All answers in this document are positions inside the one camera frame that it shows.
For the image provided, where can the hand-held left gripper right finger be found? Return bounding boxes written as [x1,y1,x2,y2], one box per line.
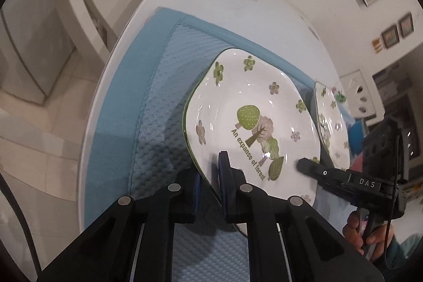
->
[217,151,387,282]

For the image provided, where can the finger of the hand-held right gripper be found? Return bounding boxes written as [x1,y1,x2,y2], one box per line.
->
[296,157,351,201]

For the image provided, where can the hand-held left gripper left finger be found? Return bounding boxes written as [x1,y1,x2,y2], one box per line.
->
[35,168,203,282]

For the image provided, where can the tree print white plate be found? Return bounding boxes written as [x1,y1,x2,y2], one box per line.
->
[182,49,322,238]

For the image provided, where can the person's right forearm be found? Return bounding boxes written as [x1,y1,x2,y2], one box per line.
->
[385,226,423,269]

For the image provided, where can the person's right hand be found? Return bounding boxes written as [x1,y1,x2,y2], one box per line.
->
[342,211,369,257]

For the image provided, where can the floral print white plate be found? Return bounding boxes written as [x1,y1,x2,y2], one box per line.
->
[313,81,351,170]

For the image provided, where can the dark shelf unit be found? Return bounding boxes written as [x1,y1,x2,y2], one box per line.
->
[373,54,423,144]

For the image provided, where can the light blue textured mat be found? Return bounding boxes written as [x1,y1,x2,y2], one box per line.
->
[84,7,364,282]

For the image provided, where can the black cable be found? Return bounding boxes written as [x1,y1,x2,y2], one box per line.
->
[383,135,403,266]
[0,168,42,272]

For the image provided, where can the small picture frame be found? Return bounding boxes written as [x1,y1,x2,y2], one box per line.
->
[397,13,414,38]
[381,24,399,49]

